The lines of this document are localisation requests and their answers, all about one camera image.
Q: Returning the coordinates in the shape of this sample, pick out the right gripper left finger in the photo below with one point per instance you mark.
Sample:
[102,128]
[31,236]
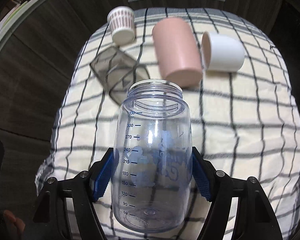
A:
[51,221]

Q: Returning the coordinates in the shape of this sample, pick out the pink plastic cup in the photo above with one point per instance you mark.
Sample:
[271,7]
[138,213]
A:
[177,52]

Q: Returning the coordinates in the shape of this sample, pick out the white plastic cup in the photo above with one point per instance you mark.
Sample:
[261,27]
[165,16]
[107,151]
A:
[222,53]

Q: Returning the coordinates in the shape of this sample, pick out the black white checked cloth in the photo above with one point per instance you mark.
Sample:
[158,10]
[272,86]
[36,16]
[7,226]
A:
[246,123]

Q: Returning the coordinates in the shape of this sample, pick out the white red patterned paper cup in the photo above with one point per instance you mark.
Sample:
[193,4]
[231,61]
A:
[122,27]

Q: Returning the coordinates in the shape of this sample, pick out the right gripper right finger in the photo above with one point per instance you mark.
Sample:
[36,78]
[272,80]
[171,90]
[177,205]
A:
[254,219]

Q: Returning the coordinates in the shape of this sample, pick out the grey transparent square cup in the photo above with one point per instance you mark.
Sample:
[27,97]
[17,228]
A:
[117,72]

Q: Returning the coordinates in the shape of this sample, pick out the clear plastic measuring bottle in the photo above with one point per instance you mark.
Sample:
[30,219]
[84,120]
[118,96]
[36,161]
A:
[152,166]

